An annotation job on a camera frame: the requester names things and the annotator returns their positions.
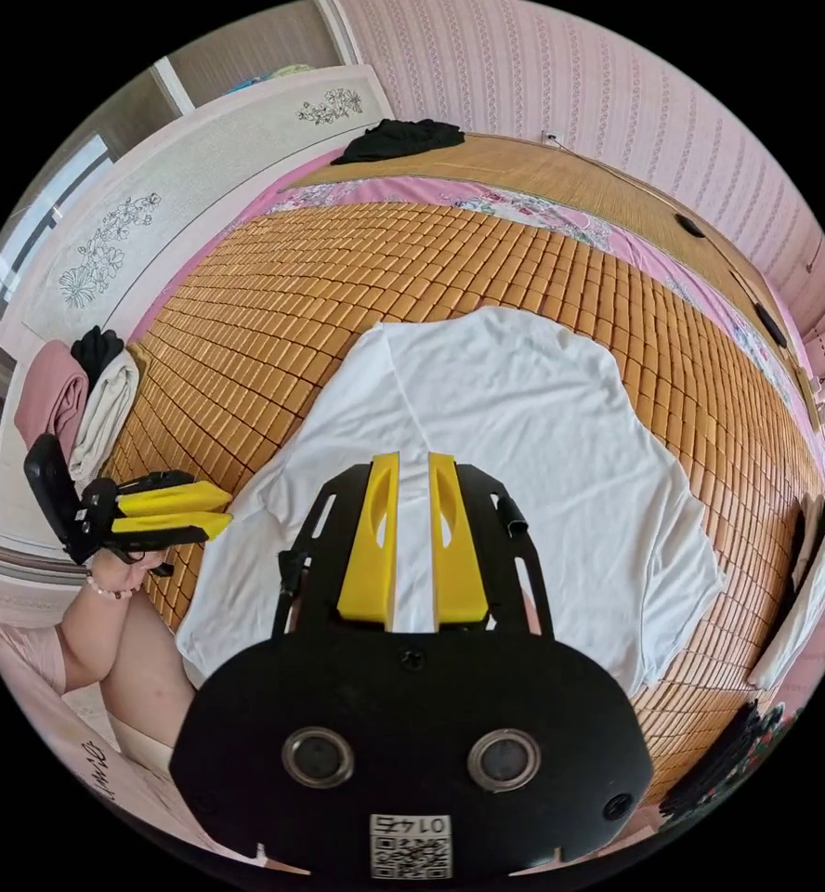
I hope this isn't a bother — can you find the white floral headboard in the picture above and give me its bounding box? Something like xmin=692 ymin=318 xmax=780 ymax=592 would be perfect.
xmin=0 ymin=64 xmax=394 ymax=363

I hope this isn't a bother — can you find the window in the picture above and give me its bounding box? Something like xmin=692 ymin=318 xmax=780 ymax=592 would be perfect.
xmin=0 ymin=130 xmax=115 ymax=311

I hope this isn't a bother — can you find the bed with woven mat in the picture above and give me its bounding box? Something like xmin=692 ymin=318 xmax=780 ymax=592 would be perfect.
xmin=98 ymin=130 xmax=825 ymax=834

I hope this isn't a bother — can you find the white short sleeve shirt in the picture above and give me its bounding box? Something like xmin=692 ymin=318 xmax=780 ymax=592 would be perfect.
xmin=175 ymin=305 xmax=728 ymax=698

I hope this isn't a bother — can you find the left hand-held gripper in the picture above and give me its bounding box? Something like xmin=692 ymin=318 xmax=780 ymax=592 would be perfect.
xmin=62 ymin=470 xmax=235 ymax=578

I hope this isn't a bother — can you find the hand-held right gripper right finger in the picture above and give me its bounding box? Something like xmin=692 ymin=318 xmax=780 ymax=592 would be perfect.
xmin=427 ymin=451 xmax=489 ymax=625

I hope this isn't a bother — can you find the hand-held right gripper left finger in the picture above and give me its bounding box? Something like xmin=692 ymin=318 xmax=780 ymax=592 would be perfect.
xmin=336 ymin=453 xmax=400 ymax=623

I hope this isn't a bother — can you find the black garment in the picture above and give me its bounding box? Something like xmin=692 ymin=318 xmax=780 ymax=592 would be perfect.
xmin=330 ymin=118 xmax=466 ymax=167

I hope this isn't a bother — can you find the person's left forearm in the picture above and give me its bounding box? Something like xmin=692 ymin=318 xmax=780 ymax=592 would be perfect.
xmin=57 ymin=584 xmax=134 ymax=695

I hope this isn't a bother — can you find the person's body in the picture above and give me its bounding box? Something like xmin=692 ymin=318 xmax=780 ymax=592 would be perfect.
xmin=0 ymin=597 xmax=204 ymax=862

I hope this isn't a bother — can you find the dark floral cloth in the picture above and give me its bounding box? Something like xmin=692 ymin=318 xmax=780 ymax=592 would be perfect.
xmin=656 ymin=700 xmax=805 ymax=832

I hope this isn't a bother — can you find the wardrobe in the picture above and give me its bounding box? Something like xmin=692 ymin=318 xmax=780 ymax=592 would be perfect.
xmin=149 ymin=0 xmax=366 ymax=118

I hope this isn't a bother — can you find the person's left hand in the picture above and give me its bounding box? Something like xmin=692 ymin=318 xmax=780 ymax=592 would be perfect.
xmin=85 ymin=546 xmax=151 ymax=595

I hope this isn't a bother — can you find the pile of white clothes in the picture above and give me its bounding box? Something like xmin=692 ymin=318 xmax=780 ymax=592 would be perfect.
xmin=746 ymin=491 xmax=825 ymax=691

